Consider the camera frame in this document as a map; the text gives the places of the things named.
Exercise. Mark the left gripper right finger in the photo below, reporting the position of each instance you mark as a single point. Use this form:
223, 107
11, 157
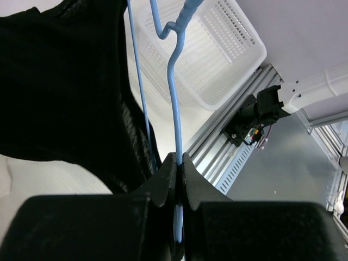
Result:
218, 228

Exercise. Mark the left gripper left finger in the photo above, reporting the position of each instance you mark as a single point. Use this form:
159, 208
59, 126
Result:
133, 226

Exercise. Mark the black tank top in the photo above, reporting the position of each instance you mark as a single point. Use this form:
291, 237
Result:
65, 93

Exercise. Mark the light blue wire hanger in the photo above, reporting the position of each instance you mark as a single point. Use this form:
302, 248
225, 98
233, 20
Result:
179, 27

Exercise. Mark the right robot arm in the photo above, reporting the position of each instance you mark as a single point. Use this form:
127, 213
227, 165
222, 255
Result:
282, 100

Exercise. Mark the white plastic basket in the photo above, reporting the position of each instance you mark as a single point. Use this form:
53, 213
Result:
221, 51

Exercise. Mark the perforated cable duct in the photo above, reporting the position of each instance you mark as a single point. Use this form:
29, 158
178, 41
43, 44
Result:
226, 169

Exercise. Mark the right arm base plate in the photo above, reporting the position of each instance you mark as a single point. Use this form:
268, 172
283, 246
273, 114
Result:
244, 127

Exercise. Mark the right aluminium frame post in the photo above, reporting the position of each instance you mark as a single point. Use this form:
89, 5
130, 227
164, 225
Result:
330, 132

